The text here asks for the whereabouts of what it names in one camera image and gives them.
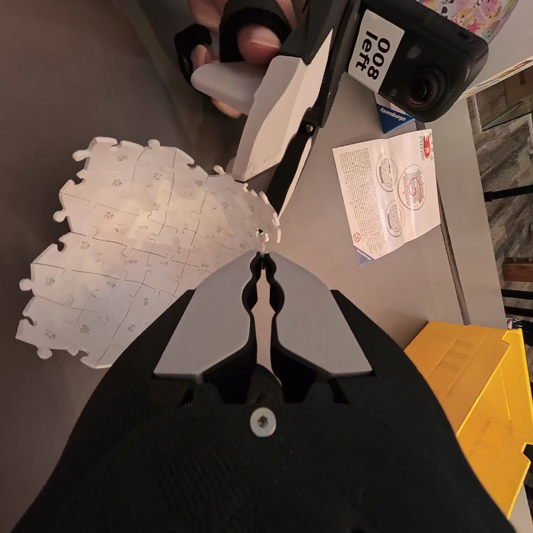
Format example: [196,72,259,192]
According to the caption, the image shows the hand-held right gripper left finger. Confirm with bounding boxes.
[154,251,265,402]

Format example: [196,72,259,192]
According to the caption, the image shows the small curved puzzle piece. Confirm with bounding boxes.
[250,189,283,255]

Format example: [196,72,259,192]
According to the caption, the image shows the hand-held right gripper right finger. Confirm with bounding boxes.
[265,251,373,402]

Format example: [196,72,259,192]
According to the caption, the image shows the person's left hand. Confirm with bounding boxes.
[187,0,300,118]

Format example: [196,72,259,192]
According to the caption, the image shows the colourful puzzle box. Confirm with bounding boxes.
[375,0,533,134]

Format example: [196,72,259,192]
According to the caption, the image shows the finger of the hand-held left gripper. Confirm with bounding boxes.
[230,30,334,182]
[266,124,322,218]

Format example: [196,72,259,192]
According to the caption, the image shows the yellow plastic bin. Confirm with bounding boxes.
[404,321,533,519]

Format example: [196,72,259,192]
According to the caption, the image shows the white instruction leaflet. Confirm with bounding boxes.
[332,129,442,267]

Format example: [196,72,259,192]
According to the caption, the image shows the half built puzzle ball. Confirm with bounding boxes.
[16,137,283,369]

